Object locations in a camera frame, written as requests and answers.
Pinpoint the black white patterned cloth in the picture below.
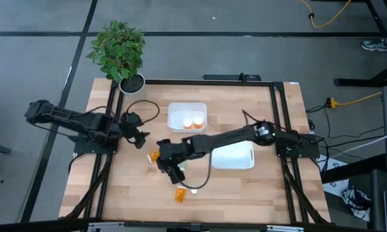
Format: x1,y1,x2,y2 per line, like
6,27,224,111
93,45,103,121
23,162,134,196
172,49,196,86
340,186,372,222

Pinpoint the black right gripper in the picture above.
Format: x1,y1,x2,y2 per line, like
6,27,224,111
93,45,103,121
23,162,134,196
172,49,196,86
156,138,189,185

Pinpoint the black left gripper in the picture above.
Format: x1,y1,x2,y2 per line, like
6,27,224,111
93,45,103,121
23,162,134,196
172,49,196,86
119,111,151,150

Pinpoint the black desk leg frame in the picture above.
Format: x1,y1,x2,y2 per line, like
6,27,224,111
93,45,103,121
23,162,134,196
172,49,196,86
334,0,387,88

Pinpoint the black desk foot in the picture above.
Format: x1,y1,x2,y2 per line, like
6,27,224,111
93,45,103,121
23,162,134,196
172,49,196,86
320,153,387,184

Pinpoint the white printed paper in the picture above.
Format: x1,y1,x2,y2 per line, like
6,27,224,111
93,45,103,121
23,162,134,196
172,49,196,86
317,154,350,198

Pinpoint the silver metal bracket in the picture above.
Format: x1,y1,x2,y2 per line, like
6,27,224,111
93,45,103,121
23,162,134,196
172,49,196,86
266,224,305,232
87,221,126,232

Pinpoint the white floor cable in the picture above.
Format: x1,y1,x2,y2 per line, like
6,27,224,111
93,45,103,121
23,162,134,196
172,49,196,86
328,128,387,159

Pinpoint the person's shoe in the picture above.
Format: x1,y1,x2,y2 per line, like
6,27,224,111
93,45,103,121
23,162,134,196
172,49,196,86
361,39,387,52

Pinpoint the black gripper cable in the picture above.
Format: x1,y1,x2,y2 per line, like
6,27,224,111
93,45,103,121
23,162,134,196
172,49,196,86
124,99,161,144
175,150,214,190

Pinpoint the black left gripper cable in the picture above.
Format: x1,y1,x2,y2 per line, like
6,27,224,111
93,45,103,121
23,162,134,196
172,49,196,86
124,99,161,144

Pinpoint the yellow extension cable with plug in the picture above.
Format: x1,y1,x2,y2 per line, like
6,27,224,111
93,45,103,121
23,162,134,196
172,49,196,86
325,82,387,110

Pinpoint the green potted plant white pot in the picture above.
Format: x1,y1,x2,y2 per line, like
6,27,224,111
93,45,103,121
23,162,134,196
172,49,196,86
86,19,147,96

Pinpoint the black equipment box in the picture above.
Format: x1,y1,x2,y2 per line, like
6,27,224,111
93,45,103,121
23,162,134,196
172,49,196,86
370,169,387,231

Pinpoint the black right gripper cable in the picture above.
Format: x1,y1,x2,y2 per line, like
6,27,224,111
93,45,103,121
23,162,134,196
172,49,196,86
175,150,214,190

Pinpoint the black aluminium table frame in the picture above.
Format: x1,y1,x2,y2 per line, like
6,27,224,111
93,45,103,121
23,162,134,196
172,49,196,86
59,79,331,226

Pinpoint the black bar device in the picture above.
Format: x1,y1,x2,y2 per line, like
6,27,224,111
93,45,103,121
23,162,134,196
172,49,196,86
202,73,262,82

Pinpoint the white plastic bin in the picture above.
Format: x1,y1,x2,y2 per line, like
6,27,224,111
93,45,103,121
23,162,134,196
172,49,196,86
211,140,256,171
166,102,209,133

